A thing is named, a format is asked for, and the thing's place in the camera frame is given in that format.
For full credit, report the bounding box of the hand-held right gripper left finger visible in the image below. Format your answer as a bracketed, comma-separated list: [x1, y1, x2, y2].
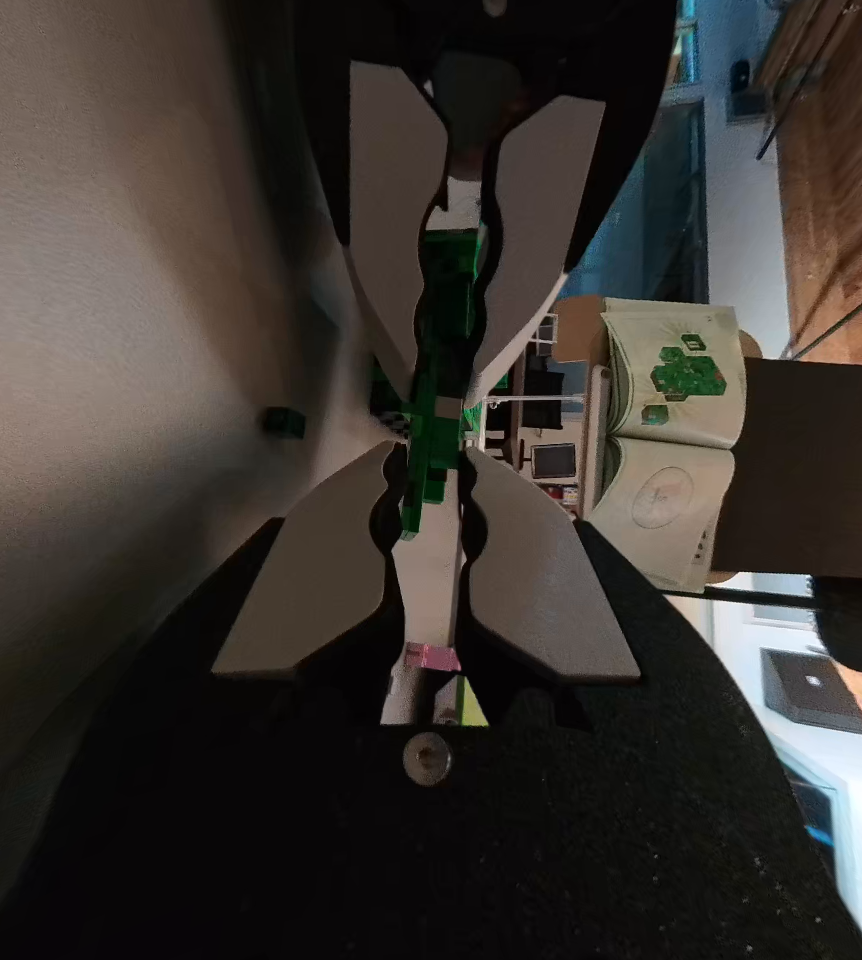
[212, 439, 411, 681]

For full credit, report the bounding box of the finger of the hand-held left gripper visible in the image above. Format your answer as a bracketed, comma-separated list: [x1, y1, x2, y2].
[465, 93, 610, 400]
[342, 60, 453, 400]

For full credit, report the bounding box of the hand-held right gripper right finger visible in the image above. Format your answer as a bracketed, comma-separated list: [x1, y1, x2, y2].
[458, 445, 643, 688]

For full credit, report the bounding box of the green lego panel assembly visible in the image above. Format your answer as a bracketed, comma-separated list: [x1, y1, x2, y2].
[399, 227, 493, 543]

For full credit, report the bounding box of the pink lego piece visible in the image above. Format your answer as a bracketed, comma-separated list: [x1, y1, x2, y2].
[404, 642, 462, 672]

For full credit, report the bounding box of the paned window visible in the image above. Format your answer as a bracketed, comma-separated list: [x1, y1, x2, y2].
[573, 97, 709, 301]

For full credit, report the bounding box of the small grey monitor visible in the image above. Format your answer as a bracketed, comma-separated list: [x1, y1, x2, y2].
[532, 442, 578, 481]

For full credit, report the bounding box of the open instruction booklet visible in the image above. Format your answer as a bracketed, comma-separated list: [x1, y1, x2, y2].
[599, 297, 748, 595]

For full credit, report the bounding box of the black square box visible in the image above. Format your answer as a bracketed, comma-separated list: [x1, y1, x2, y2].
[759, 646, 862, 736]

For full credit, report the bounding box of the dark monitor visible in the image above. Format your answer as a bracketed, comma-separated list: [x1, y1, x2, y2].
[712, 358, 862, 580]

